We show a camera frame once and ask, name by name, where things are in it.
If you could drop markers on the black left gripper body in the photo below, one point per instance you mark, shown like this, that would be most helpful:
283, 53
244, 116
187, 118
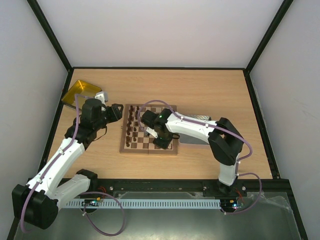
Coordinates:
114, 116

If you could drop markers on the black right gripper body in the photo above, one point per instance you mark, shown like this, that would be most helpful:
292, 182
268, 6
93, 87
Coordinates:
148, 119

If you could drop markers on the pink metal tin tray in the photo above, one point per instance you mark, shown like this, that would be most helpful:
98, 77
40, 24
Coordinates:
191, 136

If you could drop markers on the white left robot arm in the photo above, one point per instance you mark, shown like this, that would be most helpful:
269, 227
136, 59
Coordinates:
39, 201

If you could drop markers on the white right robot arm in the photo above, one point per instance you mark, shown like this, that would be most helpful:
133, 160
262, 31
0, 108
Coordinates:
224, 140

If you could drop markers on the wooden chess board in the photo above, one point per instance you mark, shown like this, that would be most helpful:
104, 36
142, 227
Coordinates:
134, 140

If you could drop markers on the yellow tin lid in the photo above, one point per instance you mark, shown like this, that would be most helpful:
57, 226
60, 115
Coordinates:
82, 88

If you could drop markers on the black enclosure frame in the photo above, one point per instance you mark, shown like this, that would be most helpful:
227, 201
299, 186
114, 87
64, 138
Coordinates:
163, 41

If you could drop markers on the slotted grey cable duct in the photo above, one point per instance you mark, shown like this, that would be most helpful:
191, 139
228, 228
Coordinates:
146, 204

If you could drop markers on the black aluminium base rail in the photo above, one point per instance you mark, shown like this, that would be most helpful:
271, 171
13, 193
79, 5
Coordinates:
207, 187

